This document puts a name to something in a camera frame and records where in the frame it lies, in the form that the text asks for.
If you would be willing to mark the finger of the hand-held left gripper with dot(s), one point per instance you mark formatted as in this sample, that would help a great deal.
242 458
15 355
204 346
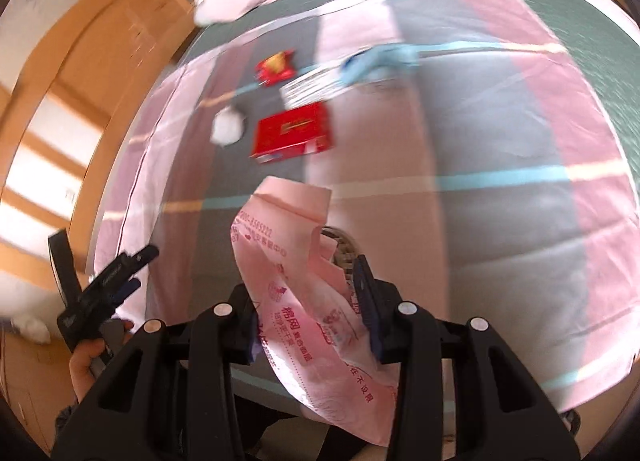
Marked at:
126 288
132 262

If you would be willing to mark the person's left hand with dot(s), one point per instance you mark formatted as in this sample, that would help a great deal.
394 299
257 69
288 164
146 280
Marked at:
82 371

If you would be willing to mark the blue plastic wrapper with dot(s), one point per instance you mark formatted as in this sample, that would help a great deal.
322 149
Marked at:
375 63

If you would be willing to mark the pink plastic bag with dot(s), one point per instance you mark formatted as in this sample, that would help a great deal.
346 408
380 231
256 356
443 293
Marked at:
300 301

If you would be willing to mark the red cardboard box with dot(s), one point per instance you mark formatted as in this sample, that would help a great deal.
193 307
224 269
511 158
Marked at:
292 133

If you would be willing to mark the white tissue ball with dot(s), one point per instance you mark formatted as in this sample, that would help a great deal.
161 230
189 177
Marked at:
227 126

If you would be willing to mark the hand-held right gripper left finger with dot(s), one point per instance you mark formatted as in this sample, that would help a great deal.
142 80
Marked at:
240 326

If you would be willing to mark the white striped packet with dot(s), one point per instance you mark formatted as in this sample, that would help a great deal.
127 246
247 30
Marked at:
310 88

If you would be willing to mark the white crumpled paper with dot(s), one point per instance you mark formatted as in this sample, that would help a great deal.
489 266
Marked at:
31 327

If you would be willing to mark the small red snack packet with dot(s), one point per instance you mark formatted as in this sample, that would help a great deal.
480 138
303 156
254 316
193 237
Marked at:
275 68

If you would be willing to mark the pink patchwork blanket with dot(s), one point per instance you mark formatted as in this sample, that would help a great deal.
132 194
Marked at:
500 166

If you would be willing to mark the wooden wardrobe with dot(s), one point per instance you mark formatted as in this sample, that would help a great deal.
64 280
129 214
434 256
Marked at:
75 91

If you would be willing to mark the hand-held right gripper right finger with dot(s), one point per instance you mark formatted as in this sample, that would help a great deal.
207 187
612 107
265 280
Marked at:
367 301

